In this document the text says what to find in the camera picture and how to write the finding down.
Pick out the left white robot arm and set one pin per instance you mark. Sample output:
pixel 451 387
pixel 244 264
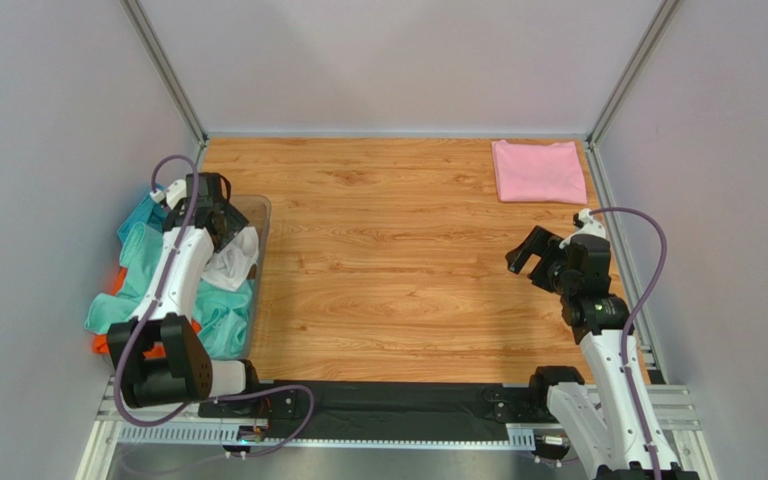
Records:
pixel 157 355

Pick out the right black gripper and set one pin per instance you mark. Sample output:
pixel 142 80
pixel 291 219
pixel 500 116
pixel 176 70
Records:
pixel 542 254

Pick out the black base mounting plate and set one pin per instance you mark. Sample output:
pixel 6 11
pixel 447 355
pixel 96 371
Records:
pixel 388 411

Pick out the white t shirt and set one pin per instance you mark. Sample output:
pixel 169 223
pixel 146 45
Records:
pixel 229 268

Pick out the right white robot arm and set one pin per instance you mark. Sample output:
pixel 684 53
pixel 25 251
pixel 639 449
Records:
pixel 607 373

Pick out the clear plastic bin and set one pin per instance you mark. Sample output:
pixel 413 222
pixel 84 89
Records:
pixel 227 299

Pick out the aluminium frame rail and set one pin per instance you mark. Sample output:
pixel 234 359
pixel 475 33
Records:
pixel 547 444

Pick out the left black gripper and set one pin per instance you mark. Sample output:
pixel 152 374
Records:
pixel 236 222

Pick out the teal blue t shirt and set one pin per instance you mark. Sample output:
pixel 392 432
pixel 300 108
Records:
pixel 146 212

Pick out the folded pink t shirt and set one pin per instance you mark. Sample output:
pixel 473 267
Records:
pixel 530 173

